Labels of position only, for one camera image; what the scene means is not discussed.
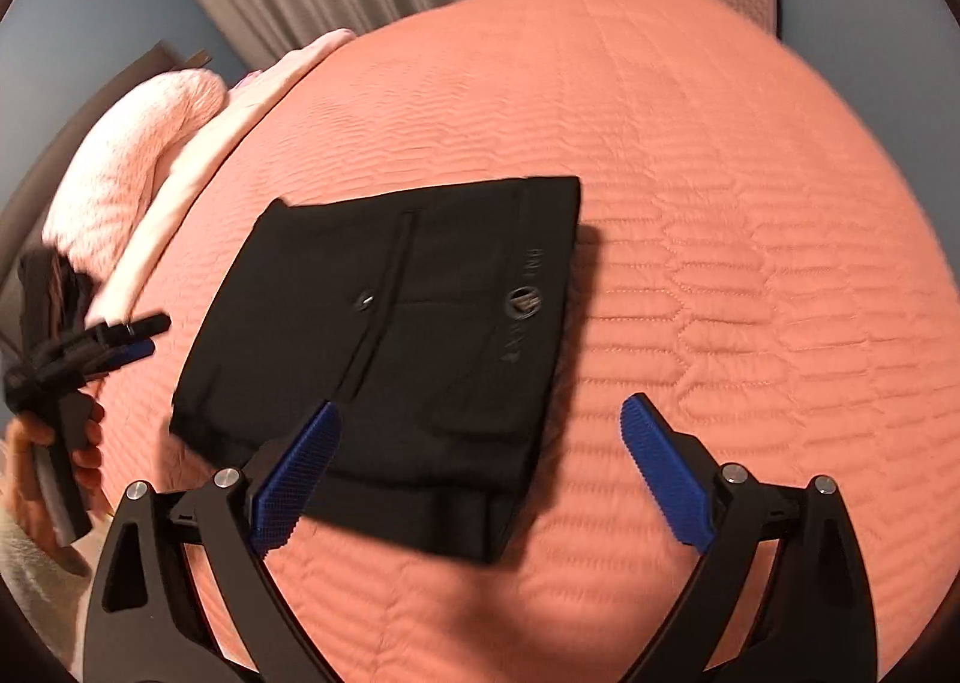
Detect black pants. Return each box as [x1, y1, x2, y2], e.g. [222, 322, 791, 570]
[169, 176, 581, 564]

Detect black garment beside pillow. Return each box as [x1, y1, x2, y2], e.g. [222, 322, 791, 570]
[18, 246, 98, 351]

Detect light pink folded blanket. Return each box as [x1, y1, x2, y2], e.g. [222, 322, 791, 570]
[86, 29, 356, 324]

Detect grey bed headboard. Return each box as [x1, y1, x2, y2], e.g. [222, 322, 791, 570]
[0, 41, 212, 345]

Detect pink floral pillow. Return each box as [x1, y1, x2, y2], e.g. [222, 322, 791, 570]
[43, 69, 228, 284]

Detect pink quilted bedspread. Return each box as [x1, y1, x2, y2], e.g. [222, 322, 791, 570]
[101, 0, 958, 681]

